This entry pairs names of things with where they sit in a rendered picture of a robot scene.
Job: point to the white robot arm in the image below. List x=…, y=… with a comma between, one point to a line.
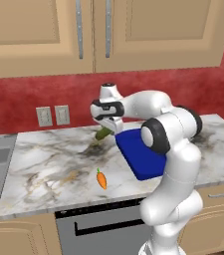
x=179, y=166

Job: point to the orange carrot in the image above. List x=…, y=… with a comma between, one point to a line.
x=102, y=180

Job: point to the grey dishwasher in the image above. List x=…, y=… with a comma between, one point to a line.
x=103, y=240

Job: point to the grey wall outlet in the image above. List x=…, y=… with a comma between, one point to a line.
x=44, y=116
x=62, y=115

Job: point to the green cucumber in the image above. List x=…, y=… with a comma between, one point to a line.
x=103, y=133

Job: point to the blue tray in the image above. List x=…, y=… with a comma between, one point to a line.
x=140, y=156

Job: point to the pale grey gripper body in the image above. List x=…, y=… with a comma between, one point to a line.
x=114, y=124

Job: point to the beige wall cupboard door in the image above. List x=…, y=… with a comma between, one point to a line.
x=170, y=33
x=27, y=36

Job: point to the beige base cupboard door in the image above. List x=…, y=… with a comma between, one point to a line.
x=213, y=232
x=17, y=237

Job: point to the beige drawer front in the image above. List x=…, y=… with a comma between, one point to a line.
x=221, y=201

